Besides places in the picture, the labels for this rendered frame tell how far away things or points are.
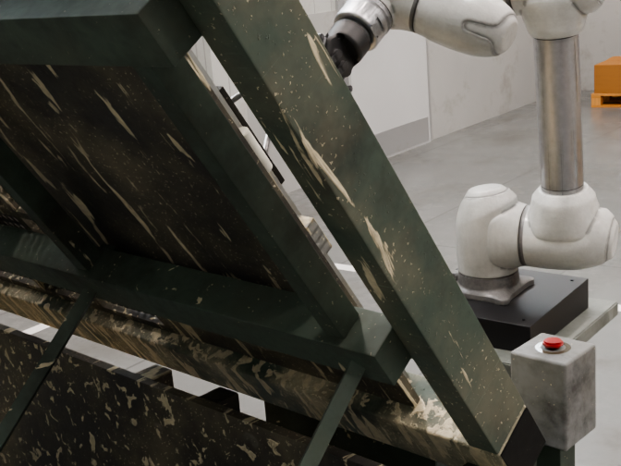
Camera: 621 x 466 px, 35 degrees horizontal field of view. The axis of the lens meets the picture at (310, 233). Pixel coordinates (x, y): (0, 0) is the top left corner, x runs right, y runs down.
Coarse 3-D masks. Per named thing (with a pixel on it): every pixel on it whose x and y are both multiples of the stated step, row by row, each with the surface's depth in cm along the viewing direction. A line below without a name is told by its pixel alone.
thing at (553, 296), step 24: (528, 288) 251; (552, 288) 250; (576, 288) 249; (480, 312) 240; (504, 312) 238; (528, 312) 237; (552, 312) 238; (576, 312) 250; (504, 336) 233; (528, 336) 229
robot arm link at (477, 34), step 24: (432, 0) 166; (456, 0) 165; (480, 0) 164; (432, 24) 167; (456, 24) 165; (480, 24) 164; (504, 24) 164; (456, 48) 168; (480, 48) 166; (504, 48) 167
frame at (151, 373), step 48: (0, 336) 255; (0, 384) 262; (48, 384) 243; (96, 384) 227; (144, 384) 212; (48, 432) 249; (96, 432) 232; (144, 432) 217; (192, 432) 204; (240, 432) 193; (288, 432) 185
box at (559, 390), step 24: (552, 336) 194; (528, 360) 186; (552, 360) 183; (576, 360) 183; (528, 384) 187; (552, 384) 183; (576, 384) 184; (528, 408) 188; (552, 408) 185; (576, 408) 185; (552, 432) 186; (576, 432) 187
